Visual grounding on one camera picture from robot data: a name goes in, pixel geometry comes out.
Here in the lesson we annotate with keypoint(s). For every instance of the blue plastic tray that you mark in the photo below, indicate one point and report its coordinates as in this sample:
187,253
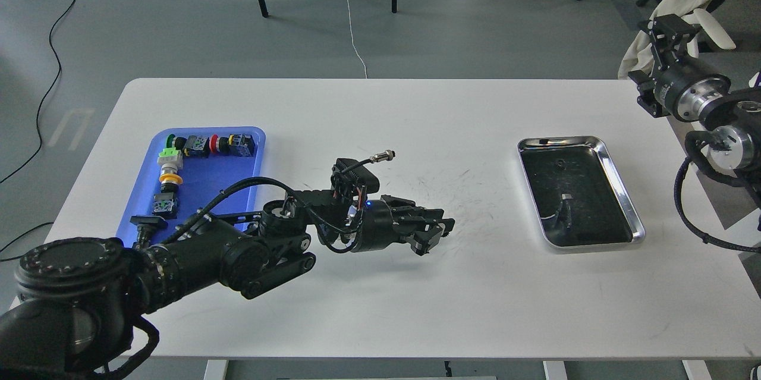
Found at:
203,178

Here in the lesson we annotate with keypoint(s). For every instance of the black green contact block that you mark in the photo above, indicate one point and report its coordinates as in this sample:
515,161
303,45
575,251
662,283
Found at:
165,204

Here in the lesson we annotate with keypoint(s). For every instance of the white green switch block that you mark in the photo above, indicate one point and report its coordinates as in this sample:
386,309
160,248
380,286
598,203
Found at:
170,158

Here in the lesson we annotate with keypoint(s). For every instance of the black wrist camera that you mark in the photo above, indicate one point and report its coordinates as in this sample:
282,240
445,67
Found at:
351,182

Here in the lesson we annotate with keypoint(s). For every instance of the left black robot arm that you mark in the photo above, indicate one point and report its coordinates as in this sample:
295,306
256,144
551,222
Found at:
84,300

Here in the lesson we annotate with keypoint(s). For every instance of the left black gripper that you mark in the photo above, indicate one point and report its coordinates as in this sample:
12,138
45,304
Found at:
390,220

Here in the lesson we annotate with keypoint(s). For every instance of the red push button switch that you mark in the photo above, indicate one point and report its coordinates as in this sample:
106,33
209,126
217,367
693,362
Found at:
219,145

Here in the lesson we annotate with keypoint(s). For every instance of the yellow push button switch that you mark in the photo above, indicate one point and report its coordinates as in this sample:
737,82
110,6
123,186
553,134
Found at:
169,180

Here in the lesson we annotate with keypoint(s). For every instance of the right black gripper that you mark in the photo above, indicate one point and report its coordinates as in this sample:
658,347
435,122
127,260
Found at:
676,85

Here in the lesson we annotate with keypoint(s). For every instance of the blue black contact block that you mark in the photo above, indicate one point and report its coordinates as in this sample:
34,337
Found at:
241,145

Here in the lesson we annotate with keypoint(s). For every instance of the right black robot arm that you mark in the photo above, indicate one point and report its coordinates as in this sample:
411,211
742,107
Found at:
727,147

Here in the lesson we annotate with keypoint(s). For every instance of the black switch contact block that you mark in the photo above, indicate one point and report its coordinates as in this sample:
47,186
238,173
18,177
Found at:
196,146

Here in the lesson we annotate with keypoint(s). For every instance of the silver metal tray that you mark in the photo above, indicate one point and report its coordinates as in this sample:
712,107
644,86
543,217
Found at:
584,207

